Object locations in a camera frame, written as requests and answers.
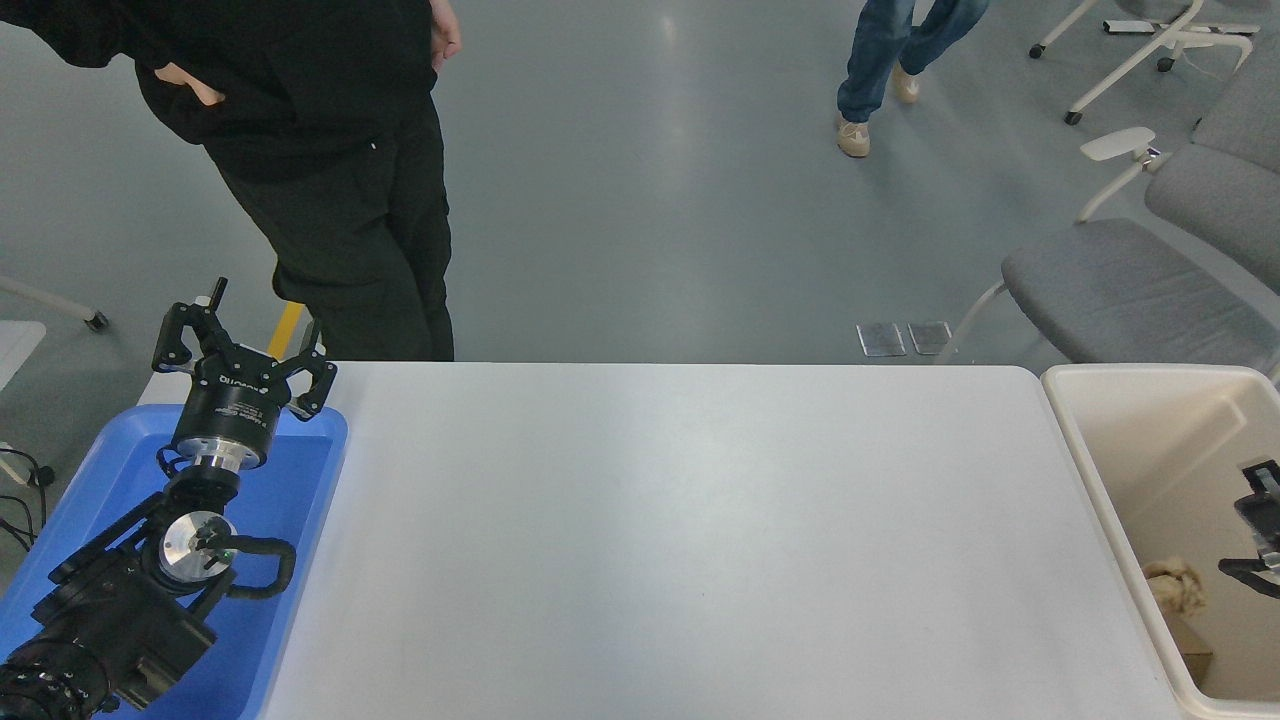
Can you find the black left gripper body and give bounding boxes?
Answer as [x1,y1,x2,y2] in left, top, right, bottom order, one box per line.
[178,350,293,456]

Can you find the tan paper ball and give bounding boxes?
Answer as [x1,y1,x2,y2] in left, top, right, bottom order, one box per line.
[1143,558,1208,616]

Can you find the person's hand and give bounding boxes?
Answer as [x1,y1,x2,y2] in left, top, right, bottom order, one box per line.
[155,63,227,107]
[430,0,463,71]

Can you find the brown cardboard piece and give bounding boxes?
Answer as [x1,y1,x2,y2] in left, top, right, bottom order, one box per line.
[1165,612,1214,681]

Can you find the large pale bin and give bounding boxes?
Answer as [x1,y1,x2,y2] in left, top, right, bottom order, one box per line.
[1040,363,1280,720]

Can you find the blue plastic tray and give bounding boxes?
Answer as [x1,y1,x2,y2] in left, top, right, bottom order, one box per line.
[0,405,348,720]

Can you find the small white table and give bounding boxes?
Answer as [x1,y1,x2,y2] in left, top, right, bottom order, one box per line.
[0,320,46,391]

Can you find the person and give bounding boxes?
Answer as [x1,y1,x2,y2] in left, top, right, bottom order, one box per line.
[835,0,991,159]
[0,0,463,363]

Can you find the grey office chair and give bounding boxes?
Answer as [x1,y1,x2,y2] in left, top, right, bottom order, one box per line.
[1190,50,1280,176]
[940,218,1280,386]

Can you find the grey chair with white armrest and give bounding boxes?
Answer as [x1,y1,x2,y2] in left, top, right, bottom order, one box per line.
[1075,128,1280,291]

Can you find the white chair base with casters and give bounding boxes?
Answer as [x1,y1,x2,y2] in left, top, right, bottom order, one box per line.
[1030,0,1261,128]

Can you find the black cables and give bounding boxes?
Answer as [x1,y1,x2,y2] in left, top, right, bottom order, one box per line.
[0,445,53,556]

